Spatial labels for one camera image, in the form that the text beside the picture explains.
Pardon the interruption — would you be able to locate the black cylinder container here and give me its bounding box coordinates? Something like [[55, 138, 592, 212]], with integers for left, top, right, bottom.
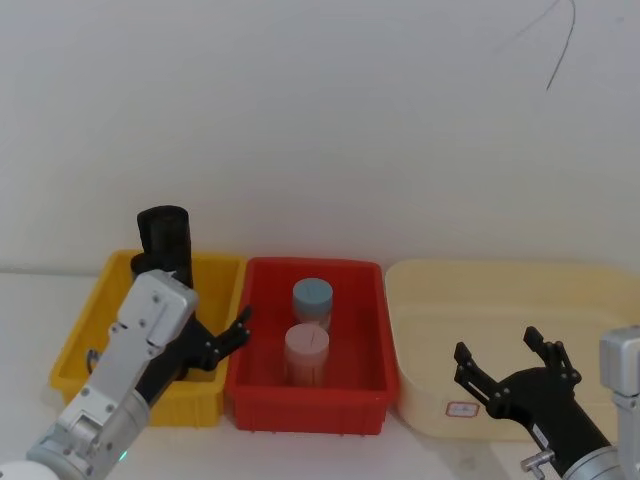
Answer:
[[136, 205, 195, 290]]

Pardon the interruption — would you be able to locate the red plastic bin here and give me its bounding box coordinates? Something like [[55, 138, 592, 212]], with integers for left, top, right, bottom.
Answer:
[[224, 256, 401, 437]]

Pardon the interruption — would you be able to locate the jar with blue cap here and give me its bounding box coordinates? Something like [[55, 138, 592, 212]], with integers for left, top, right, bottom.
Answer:
[[291, 278, 334, 332]]

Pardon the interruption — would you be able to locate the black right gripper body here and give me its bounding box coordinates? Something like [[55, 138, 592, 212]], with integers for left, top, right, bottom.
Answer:
[[487, 366, 614, 474]]

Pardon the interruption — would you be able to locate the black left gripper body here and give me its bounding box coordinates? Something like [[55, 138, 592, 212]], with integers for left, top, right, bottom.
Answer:
[[135, 315, 214, 405]]

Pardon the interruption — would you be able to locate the jar with pink cap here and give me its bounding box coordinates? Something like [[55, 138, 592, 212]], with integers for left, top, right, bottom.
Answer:
[[284, 322, 331, 388]]

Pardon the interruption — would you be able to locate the yellow plastic bin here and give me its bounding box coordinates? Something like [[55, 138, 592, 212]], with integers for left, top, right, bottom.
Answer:
[[48, 249, 248, 429]]

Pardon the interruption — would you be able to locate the cream plastic tray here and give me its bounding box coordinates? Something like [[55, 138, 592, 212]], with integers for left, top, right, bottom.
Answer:
[[384, 258, 640, 444]]

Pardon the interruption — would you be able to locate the white label with red border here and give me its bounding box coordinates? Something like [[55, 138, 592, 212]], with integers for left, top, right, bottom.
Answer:
[[445, 400, 481, 419]]

